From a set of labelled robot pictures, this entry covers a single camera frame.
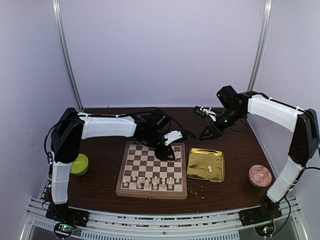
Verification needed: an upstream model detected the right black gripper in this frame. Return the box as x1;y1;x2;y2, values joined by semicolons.
199;106;245;140

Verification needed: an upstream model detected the white chess bishop piece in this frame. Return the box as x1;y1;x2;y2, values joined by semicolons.
160;182;167;191

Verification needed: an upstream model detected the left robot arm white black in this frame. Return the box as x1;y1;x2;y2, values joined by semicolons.
43;107;187;222

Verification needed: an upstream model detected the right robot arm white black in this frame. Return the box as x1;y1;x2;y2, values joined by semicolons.
193;85;320;221

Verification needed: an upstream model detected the right green circuit board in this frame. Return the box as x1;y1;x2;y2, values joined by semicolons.
254;223;275;238

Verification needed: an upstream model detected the green circuit board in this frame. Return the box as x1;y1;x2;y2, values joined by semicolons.
53;222;75;238
254;223;275;238

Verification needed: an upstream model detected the left green circuit board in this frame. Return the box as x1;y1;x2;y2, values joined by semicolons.
53;222;75;238

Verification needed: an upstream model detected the gold metal tray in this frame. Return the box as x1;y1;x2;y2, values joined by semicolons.
186;148;225;183

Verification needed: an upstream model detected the wooden chessboard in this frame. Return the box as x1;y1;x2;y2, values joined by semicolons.
115;141;188;200

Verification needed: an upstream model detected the red patterned bowl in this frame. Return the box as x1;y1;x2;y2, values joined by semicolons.
248;164;272;189

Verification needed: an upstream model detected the green bowl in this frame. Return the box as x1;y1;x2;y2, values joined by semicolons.
70;153;89;176

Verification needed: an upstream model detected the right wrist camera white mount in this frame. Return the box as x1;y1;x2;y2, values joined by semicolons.
193;106;218;122

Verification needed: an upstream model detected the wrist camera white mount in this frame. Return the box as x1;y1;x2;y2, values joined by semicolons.
193;106;218;122
163;130;183;146

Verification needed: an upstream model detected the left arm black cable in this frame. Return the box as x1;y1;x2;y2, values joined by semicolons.
159;112;197;139

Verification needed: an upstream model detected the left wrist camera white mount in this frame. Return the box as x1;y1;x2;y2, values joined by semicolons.
163;130;183;146

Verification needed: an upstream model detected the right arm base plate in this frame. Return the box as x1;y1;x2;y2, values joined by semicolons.
238;206;283;227

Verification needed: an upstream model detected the right aluminium corner post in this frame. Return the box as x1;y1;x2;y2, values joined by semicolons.
247;0;274;91

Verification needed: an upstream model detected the aluminium corner post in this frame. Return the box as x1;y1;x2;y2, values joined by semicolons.
247;0;274;91
52;0;84;111

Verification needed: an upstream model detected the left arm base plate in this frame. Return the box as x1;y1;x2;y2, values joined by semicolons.
45;208;90;227

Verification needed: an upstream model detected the left aluminium corner post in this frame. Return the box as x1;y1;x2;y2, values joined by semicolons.
52;0;84;111

